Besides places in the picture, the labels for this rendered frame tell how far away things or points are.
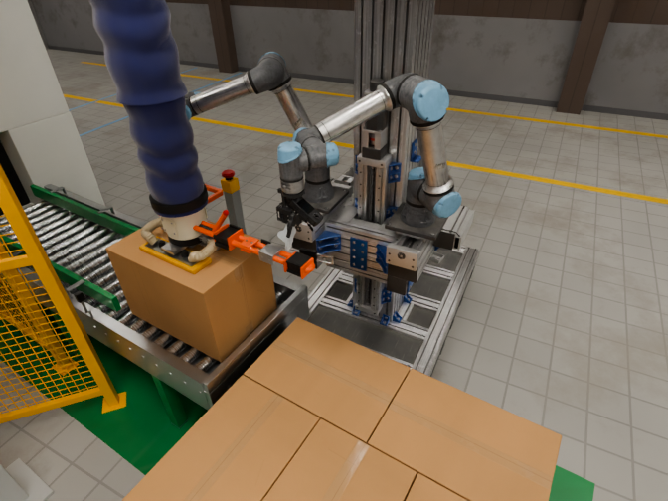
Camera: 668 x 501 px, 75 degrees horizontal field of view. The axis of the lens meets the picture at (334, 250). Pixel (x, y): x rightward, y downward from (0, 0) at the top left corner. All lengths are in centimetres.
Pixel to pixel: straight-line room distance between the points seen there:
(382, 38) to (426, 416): 147
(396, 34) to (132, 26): 92
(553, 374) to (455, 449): 122
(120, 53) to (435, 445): 169
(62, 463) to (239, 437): 114
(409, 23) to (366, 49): 20
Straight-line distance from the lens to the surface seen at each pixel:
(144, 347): 212
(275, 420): 179
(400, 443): 174
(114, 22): 161
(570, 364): 294
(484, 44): 716
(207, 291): 174
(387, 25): 187
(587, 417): 274
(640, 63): 712
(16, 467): 277
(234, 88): 190
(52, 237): 330
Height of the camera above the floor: 204
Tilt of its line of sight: 36 degrees down
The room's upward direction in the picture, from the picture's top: 2 degrees counter-clockwise
